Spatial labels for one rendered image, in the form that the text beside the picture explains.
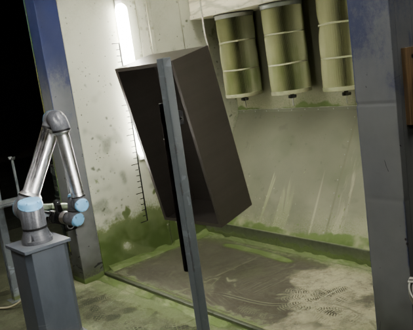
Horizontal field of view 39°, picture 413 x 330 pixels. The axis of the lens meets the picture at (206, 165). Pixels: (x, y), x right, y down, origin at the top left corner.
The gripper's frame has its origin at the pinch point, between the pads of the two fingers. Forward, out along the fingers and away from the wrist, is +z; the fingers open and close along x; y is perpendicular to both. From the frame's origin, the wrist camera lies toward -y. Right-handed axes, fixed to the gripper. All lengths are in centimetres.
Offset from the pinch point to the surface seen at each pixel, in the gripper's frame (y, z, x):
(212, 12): -167, -38, 132
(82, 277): 57, 14, 51
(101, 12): -153, 13, 54
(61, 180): -19.2, 25.1, 34.1
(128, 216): 9, 2, 88
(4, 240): 28, 45, 0
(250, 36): -149, -62, 157
